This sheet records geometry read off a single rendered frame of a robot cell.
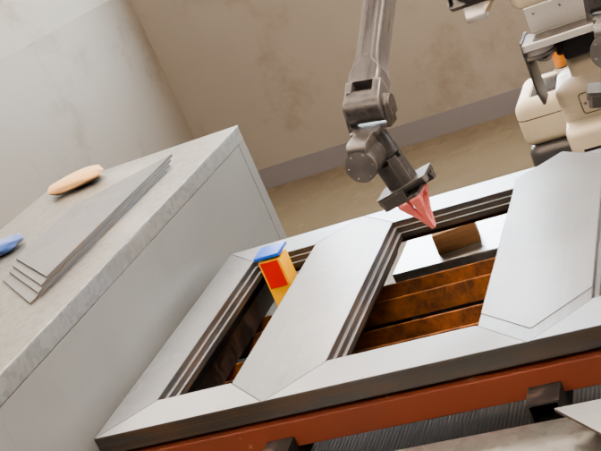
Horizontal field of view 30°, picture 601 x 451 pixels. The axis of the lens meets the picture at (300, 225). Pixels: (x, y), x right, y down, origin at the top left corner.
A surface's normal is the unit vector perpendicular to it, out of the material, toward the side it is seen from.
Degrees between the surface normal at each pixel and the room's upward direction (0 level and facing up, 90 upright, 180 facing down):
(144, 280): 90
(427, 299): 90
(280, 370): 0
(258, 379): 0
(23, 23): 90
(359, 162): 91
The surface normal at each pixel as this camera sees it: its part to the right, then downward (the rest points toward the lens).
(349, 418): -0.27, 0.41
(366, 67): -0.43, -0.47
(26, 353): 0.88, -0.26
